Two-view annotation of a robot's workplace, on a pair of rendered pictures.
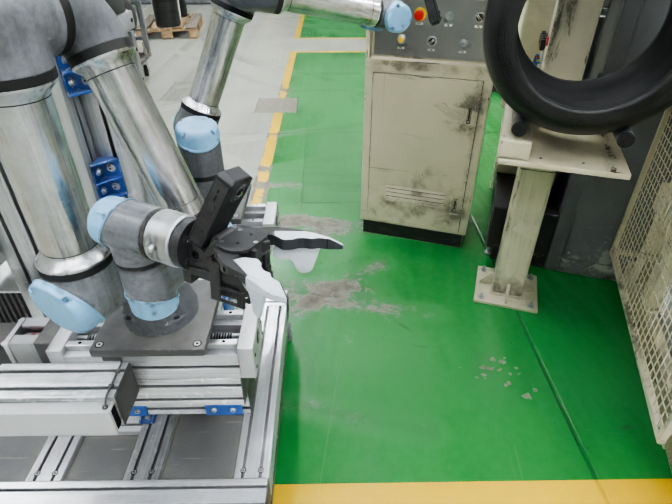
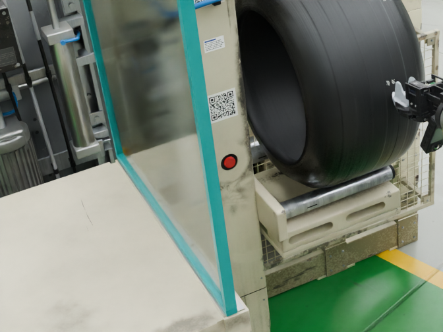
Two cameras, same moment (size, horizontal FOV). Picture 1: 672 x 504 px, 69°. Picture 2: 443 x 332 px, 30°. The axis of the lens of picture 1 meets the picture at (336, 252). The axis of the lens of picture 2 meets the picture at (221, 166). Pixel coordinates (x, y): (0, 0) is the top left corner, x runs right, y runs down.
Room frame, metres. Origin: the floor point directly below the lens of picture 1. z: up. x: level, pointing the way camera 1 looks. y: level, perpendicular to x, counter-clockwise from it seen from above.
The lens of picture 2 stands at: (2.83, 0.62, 2.16)
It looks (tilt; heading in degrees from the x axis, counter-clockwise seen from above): 33 degrees down; 232
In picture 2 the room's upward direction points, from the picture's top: 8 degrees counter-clockwise
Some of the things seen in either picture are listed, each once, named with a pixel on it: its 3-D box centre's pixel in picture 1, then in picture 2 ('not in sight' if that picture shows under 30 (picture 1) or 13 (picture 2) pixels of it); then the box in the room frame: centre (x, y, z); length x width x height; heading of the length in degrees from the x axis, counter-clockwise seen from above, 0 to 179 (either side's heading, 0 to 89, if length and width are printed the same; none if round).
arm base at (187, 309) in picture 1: (157, 293); not in sight; (0.78, 0.37, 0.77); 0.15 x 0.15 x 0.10
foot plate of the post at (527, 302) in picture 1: (506, 285); not in sight; (1.74, -0.78, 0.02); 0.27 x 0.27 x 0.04; 72
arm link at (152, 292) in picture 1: (156, 276); not in sight; (0.61, 0.28, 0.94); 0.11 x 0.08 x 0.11; 155
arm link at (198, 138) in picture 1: (199, 145); not in sight; (1.28, 0.38, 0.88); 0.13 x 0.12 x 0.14; 19
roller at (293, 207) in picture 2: (520, 110); (334, 192); (1.53, -0.58, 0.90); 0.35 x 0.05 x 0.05; 162
